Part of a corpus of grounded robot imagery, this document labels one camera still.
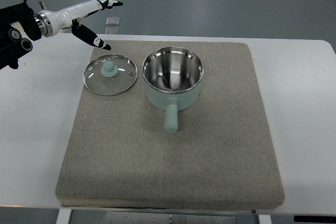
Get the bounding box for black label strip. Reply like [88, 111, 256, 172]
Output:
[293, 216, 336, 223]

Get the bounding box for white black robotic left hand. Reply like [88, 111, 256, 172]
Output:
[35, 0, 123, 50]

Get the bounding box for mint green saucepan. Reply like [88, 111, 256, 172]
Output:
[142, 47, 204, 133]

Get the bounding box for glass lid with green knob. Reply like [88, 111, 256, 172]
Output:
[83, 54, 138, 96]

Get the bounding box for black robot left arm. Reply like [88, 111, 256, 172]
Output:
[1, 3, 41, 69]

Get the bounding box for white table frame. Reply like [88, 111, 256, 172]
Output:
[56, 209, 272, 223]

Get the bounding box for silver floor plate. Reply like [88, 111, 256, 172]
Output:
[106, 17, 120, 35]

